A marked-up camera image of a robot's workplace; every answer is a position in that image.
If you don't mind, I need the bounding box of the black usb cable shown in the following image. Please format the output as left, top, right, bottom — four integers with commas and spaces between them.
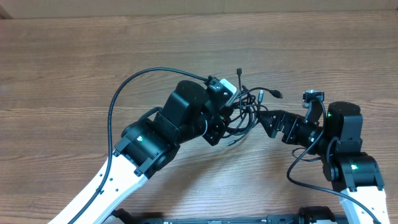
222, 68, 269, 147

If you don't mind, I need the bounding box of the right camera cable black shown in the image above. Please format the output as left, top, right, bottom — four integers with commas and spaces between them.
285, 98, 382, 224

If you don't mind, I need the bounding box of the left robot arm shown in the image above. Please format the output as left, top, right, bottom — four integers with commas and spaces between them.
51, 78, 238, 223

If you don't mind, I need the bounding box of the left camera cable black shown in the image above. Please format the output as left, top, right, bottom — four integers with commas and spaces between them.
68, 67, 207, 223

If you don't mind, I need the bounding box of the camera cable black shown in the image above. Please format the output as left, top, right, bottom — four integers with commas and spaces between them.
68, 67, 207, 223
285, 98, 382, 224

